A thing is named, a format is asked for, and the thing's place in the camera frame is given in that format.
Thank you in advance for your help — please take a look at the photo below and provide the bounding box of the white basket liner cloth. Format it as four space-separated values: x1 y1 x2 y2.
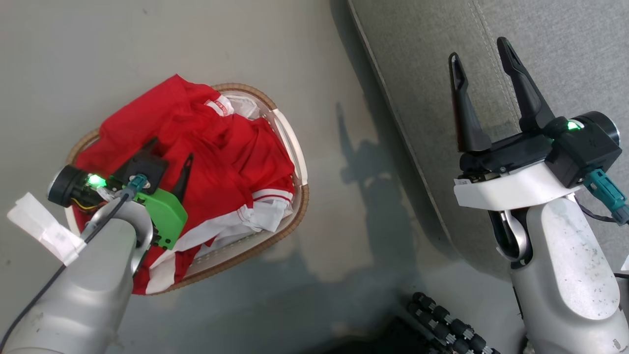
224 93 271 123

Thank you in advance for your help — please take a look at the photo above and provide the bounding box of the black roller wheel of base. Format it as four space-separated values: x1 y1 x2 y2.
407 292 500 354

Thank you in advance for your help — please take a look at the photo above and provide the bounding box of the red and white garment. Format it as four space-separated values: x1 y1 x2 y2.
74 74 296 295

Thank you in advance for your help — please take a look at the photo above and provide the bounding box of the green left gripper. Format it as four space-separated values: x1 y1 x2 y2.
135 137 194 250

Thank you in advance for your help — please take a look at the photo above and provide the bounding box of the grey fabric sofa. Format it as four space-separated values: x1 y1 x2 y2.
346 0 629 295

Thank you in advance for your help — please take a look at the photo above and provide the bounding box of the right arm teal-plug cable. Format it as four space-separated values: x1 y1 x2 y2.
575 169 629 225

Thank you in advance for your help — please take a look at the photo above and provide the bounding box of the white basket with brown rim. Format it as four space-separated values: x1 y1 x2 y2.
65 83 310 296

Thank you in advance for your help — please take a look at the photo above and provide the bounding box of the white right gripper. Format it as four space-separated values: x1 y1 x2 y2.
449 37 573 211

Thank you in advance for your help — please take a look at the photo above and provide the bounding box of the white tape label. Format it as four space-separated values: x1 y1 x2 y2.
7 192 87 266

